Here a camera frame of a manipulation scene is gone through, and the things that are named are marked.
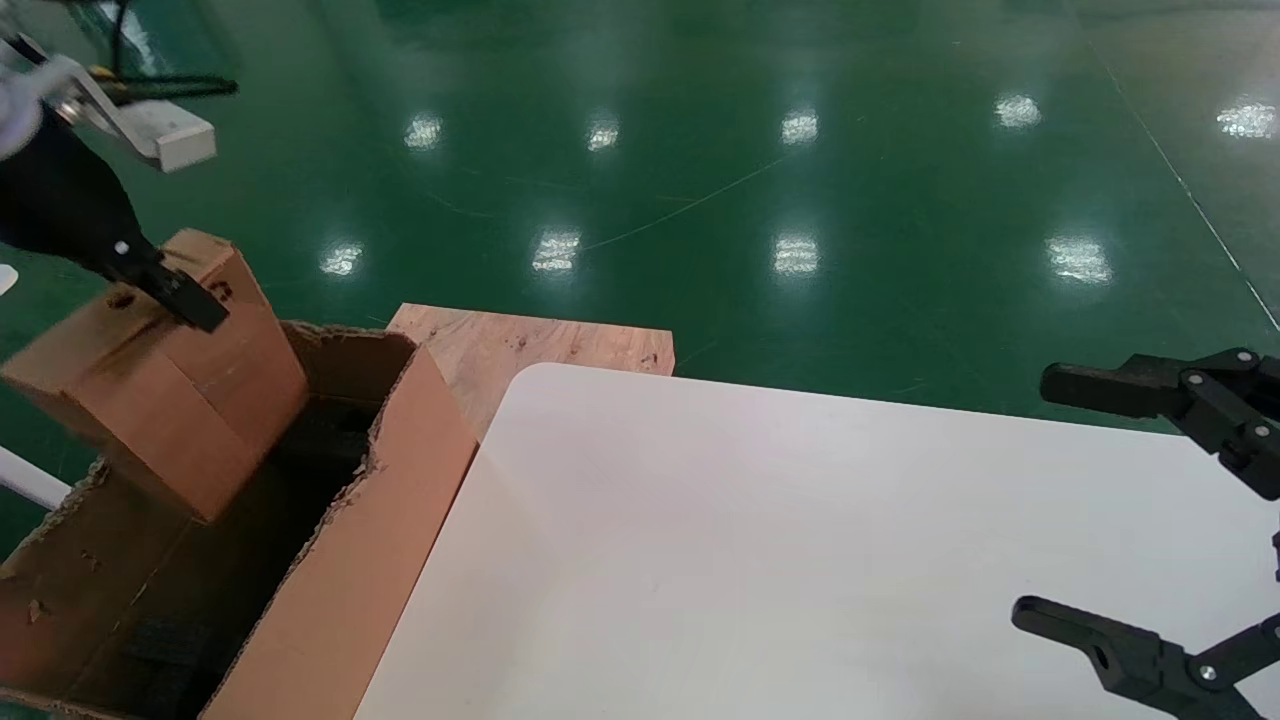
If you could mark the small brown cardboard box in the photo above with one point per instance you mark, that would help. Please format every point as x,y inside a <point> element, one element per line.
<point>190,410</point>

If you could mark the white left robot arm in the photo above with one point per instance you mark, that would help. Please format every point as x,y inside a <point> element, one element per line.
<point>12,115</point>

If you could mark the white pipe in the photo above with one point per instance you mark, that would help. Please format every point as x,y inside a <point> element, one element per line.
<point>30,482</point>

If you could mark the white rounded plastic part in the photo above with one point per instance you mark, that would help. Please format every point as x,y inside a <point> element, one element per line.
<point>6,280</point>

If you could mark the wooden plywood board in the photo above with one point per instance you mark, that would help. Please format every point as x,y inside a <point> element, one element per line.
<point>560,345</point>

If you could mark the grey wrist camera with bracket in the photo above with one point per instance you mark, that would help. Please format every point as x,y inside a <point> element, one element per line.
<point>170,135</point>

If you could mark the large open cardboard box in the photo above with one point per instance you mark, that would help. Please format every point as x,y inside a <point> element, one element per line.
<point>350,580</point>

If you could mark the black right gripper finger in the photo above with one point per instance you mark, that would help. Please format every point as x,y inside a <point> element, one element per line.
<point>1140,665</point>
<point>1200,400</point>

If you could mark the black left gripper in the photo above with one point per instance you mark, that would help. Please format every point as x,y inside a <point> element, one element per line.
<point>60,210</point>

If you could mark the black foam block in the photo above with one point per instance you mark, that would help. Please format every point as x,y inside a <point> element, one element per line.
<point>170,650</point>
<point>320,430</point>

